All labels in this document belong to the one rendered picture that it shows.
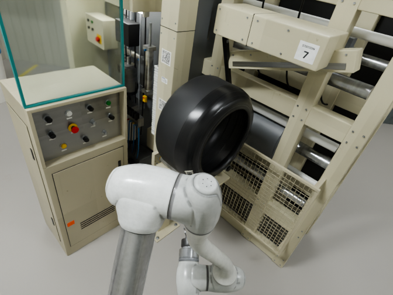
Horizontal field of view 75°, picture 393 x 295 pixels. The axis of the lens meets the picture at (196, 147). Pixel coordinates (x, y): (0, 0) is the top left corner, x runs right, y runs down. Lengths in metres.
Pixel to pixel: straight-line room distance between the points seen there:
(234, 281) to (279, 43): 1.06
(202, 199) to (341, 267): 2.23
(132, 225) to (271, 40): 1.03
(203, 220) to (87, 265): 1.67
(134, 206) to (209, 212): 0.19
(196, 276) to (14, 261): 1.59
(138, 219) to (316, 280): 2.04
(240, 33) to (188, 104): 0.47
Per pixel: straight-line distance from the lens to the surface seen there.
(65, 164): 1.71
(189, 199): 0.66
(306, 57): 1.29
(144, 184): 0.69
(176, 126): 1.24
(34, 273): 2.35
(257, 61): 1.56
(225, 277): 1.15
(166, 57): 1.47
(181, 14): 1.38
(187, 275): 1.18
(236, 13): 1.47
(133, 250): 0.77
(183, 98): 1.28
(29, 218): 2.66
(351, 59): 1.38
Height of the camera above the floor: 1.97
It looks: 36 degrees down
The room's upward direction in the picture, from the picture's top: 10 degrees clockwise
